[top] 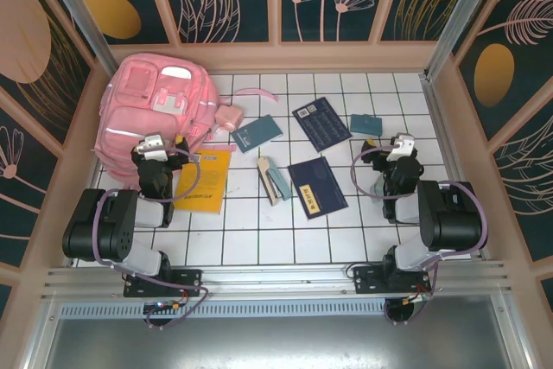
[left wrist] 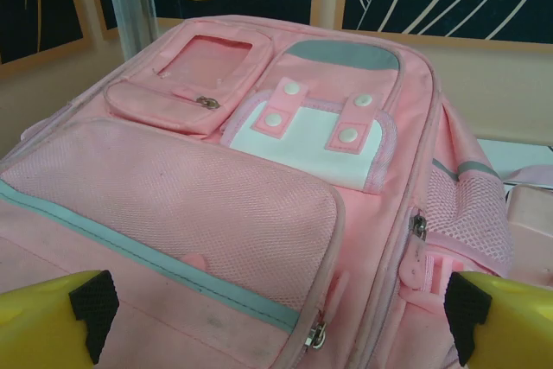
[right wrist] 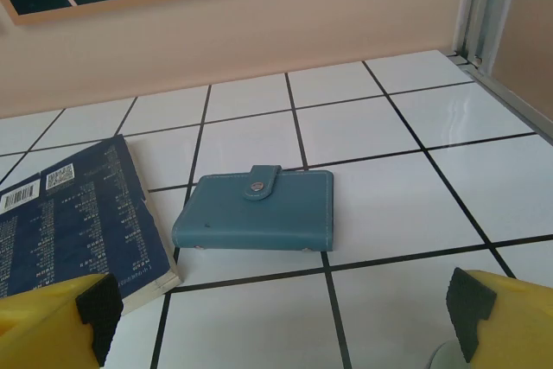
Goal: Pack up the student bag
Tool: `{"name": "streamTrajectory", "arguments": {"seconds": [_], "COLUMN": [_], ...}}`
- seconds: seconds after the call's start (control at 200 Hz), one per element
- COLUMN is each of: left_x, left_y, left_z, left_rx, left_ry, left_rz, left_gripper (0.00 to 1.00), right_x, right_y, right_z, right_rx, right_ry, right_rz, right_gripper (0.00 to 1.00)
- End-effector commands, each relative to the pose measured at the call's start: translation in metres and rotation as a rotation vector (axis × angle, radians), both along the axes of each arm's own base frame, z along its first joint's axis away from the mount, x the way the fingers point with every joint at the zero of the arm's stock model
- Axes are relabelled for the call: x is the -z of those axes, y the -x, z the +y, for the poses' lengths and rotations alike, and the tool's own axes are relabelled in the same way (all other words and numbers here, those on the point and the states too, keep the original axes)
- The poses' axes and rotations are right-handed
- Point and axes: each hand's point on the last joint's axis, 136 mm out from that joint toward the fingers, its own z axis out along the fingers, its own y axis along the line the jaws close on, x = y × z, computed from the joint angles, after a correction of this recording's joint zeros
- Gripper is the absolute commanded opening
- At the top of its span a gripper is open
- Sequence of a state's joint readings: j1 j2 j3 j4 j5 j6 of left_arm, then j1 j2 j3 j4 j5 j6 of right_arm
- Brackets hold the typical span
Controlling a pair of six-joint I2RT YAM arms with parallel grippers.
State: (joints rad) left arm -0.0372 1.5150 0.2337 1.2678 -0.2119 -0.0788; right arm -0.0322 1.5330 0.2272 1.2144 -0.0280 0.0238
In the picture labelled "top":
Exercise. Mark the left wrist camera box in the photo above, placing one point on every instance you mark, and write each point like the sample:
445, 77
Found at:
153, 146

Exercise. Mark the small circuit board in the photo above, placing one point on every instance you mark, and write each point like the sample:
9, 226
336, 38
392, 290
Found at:
162, 306
418, 298

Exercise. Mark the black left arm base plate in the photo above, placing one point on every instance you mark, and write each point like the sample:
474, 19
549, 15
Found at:
186, 282

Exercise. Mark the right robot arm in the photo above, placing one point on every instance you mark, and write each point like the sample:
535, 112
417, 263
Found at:
453, 218

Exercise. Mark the navy book with barcode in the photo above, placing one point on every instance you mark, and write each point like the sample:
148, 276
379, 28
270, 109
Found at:
322, 125

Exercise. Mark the navy book with yellow label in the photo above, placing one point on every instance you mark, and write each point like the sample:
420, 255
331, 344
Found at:
317, 179

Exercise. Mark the aluminium frame post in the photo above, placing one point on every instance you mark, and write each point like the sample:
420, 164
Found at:
80, 10
468, 6

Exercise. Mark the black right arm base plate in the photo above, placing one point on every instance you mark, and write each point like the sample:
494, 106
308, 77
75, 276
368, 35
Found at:
367, 280

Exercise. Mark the pink backpack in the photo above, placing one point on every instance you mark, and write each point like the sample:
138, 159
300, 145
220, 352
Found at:
138, 127

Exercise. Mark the small teal card case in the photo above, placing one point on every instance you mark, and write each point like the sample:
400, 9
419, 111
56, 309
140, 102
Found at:
366, 125

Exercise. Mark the aluminium mounting rail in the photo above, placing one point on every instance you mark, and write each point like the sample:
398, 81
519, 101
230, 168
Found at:
276, 276

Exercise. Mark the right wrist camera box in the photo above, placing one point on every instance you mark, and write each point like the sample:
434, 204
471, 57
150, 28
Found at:
402, 146

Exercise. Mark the small pink pouch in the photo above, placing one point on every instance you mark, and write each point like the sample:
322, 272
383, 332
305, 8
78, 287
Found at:
229, 118

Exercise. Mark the teal and beige stapler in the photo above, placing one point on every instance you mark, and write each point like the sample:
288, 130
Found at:
276, 183

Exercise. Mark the aluminium side rail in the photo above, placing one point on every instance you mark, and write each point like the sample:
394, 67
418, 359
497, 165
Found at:
443, 127

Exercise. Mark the grey metal sheet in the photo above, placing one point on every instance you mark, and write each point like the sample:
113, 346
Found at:
276, 343

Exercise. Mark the teal notebook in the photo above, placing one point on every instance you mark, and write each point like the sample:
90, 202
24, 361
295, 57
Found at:
257, 133

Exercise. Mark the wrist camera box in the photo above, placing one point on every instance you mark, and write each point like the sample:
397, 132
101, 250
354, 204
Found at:
153, 146
402, 146

